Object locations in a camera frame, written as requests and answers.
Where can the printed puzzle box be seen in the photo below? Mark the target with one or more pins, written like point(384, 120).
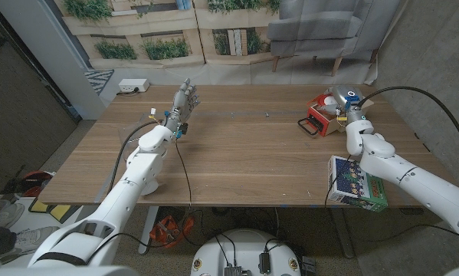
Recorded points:
point(351, 180)

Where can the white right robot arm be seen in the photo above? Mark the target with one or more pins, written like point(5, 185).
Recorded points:
point(417, 180)

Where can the red round floor object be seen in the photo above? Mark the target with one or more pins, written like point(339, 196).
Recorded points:
point(37, 182)

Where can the orange tool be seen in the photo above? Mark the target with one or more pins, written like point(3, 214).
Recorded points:
point(168, 230)

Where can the patterned grey rug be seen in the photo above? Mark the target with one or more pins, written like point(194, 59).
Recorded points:
point(99, 80)

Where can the printed backdrop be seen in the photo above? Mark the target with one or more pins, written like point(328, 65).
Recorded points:
point(229, 73)

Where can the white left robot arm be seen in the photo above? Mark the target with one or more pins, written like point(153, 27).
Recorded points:
point(133, 188)

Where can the white power strip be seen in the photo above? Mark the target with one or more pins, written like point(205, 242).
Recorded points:
point(133, 85)

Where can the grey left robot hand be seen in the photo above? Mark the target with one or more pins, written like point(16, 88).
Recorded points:
point(183, 103)

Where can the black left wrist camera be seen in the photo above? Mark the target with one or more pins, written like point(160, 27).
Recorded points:
point(183, 129)

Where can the white table leg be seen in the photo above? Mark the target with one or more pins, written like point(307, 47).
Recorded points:
point(148, 230)

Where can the grey metal heatsink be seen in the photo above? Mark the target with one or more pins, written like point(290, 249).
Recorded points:
point(235, 271)

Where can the clear plastic sheet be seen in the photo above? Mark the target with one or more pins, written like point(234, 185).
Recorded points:
point(125, 132)

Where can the grey table leg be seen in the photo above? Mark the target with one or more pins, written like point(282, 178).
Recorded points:
point(342, 230)

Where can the black power adapter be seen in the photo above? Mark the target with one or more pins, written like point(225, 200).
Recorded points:
point(264, 262)

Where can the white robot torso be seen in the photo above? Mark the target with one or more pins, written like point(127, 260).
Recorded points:
point(244, 245)

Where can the yellow and black flat item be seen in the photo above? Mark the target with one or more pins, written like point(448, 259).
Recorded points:
point(58, 211)

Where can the red ribbon spool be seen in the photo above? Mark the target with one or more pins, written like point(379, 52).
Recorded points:
point(321, 100)

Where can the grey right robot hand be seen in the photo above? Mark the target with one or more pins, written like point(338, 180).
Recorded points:
point(348, 97)

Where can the white sneaker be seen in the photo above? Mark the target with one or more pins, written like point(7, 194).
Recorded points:
point(30, 239)

